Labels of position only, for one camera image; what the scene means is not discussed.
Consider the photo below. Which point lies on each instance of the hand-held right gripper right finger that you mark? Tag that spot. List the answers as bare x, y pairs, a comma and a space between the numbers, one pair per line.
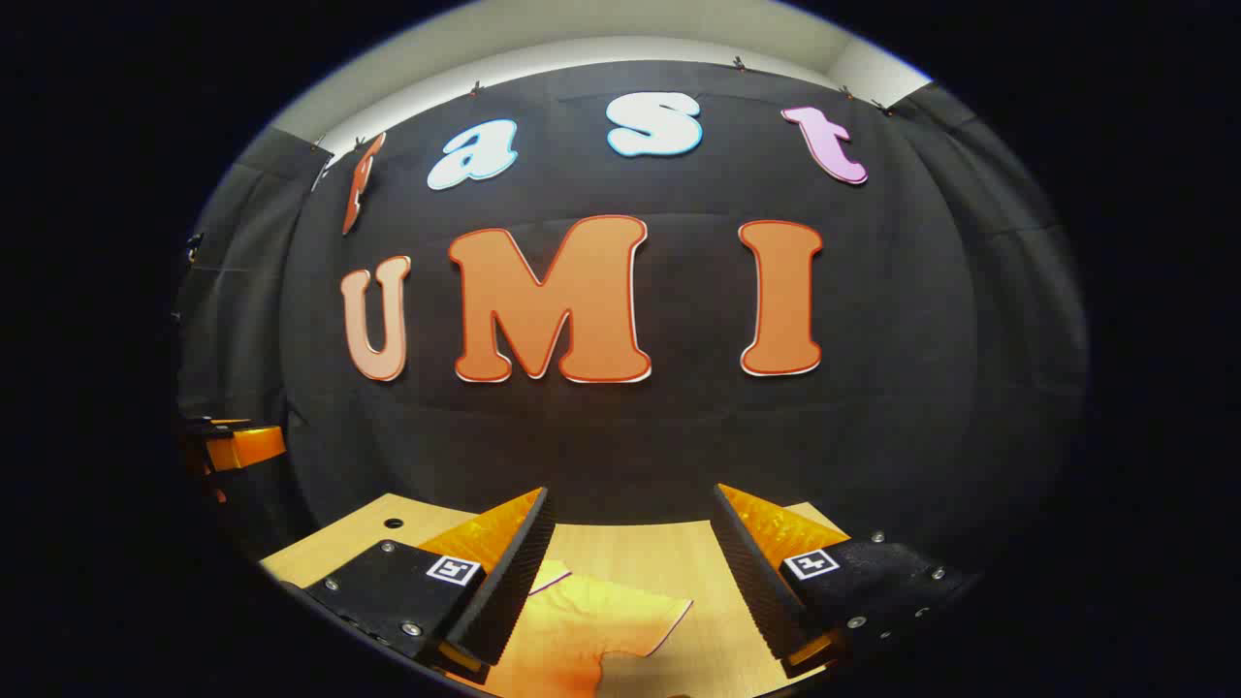
751, 582

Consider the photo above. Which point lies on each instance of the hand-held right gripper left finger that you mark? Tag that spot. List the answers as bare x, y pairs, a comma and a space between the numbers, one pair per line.
514, 582

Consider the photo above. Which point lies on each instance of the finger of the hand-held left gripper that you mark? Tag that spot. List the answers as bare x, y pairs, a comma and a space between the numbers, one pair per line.
247, 448
218, 424

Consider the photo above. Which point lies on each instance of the orange T-shirt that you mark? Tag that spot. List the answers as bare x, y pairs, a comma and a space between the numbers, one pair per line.
582, 620

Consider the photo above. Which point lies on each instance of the black backdrop cloth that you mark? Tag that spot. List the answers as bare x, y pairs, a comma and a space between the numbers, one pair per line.
630, 436

